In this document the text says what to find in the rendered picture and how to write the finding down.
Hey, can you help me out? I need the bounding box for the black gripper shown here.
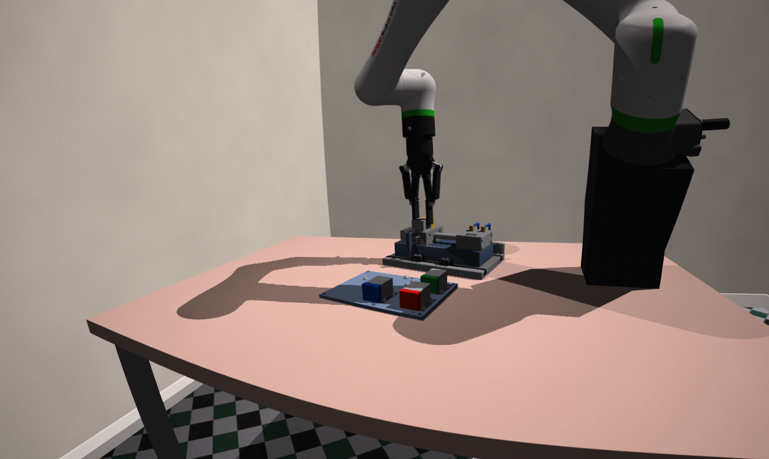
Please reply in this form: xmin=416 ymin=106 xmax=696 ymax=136
xmin=399 ymin=137 xmax=443 ymax=226

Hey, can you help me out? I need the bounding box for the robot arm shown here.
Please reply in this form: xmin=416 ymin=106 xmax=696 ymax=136
xmin=354 ymin=0 xmax=730 ymax=166

